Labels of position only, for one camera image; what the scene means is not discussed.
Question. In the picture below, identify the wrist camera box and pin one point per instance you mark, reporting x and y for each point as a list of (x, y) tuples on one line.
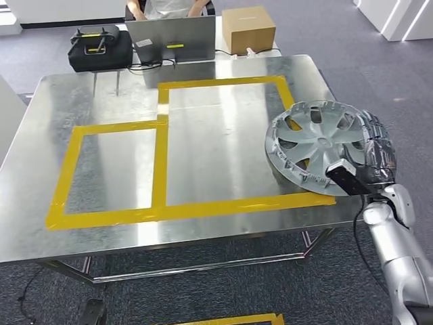
[(93, 313), (348, 179)]

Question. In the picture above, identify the yellow floor tape outline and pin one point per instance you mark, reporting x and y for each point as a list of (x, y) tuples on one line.
[(237, 319)]

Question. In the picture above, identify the stainless steel workbench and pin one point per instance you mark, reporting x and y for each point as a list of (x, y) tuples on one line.
[(219, 148)]

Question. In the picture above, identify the person's right forearm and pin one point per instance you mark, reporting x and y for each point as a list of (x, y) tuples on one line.
[(135, 9)]

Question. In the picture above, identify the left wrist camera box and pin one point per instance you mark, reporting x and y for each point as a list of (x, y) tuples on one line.
[(93, 313)]

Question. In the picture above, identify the person's left forearm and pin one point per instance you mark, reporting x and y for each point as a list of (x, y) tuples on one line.
[(198, 6)]

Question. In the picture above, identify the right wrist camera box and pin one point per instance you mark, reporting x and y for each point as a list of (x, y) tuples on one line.
[(348, 179)]

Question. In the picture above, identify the grey laptop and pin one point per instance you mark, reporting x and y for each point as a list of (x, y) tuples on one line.
[(169, 33)]

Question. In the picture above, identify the black bag yellow trim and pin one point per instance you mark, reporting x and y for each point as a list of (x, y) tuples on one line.
[(101, 60)]

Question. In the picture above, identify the grey plastic wheel cover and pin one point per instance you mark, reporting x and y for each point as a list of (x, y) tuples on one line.
[(317, 143)]

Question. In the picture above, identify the brown cardboard box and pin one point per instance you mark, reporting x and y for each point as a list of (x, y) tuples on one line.
[(248, 31)]

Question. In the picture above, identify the person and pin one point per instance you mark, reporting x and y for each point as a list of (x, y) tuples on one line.
[(169, 6)]

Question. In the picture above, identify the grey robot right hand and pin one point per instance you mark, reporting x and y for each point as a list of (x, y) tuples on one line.
[(380, 152)]

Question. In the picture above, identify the pale grey panel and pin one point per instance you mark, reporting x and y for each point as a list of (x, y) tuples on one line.
[(10, 116)]

